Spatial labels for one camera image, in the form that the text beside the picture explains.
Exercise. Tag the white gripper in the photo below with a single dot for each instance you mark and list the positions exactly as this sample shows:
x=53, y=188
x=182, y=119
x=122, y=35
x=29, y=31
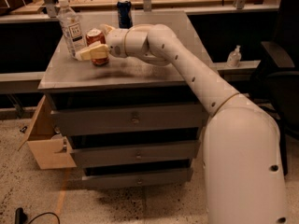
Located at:
x=116, y=42

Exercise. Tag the orange coke can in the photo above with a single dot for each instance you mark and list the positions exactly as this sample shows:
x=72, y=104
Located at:
x=96, y=35

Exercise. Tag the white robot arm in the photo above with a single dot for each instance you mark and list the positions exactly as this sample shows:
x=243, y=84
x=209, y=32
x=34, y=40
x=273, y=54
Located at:
x=241, y=156

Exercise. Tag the clear plastic water bottle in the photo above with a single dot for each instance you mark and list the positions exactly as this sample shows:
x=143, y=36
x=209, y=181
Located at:
x=71, y=27

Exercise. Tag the dark blue soda can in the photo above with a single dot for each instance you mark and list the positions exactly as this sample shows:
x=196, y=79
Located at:
x=124, y=14

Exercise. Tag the hand sanitizer pump bottle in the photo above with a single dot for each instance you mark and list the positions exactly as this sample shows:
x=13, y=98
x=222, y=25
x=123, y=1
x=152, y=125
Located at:
x=234, y=57

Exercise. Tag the top grey drawer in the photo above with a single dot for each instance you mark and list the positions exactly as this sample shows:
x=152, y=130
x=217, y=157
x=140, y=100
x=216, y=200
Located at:
x=125, y=119

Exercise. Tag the grey drawer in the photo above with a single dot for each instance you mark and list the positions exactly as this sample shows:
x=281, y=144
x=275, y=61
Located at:
x=139, y=179
x=132, y=154
x=125, y=119

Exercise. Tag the cardboard box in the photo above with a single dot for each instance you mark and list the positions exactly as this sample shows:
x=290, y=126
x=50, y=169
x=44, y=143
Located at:
x=50, y=149

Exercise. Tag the middle grey drawer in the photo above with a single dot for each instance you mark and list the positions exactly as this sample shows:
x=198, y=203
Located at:
x=132, y=154

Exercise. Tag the bottom grey drawer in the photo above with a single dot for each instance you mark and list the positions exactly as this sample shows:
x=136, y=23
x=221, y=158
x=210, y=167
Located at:
x=139, y=179

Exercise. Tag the black office chair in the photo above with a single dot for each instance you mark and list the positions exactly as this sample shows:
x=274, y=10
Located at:
x=277, y=76

